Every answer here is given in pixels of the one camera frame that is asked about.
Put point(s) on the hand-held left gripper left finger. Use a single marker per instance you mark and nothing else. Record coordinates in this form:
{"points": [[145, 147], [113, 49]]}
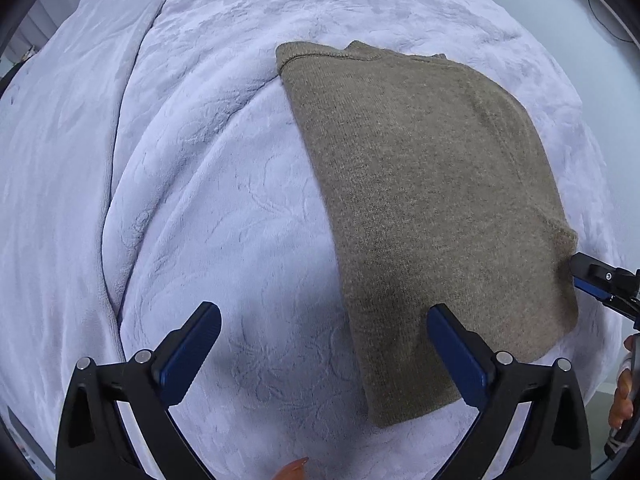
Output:
{"points": [[192, 350]]}

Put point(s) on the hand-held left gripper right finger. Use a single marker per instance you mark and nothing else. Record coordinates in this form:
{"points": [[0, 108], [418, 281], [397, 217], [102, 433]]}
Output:
{"points": [[460, 355]]}

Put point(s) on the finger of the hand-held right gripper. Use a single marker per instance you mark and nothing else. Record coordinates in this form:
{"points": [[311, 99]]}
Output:
{"points": [[592, 277]]}

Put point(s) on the person's right hand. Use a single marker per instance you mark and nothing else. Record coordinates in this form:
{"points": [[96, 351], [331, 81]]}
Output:
{"points": [[622, 395]]}

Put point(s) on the brown knit sweater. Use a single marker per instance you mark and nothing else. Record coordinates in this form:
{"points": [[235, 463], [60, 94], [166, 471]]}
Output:
{"points": [[425, 185]]}

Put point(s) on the lavender plush blanket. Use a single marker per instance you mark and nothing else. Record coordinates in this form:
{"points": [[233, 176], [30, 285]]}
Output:
{"points": [[200, 185]]}

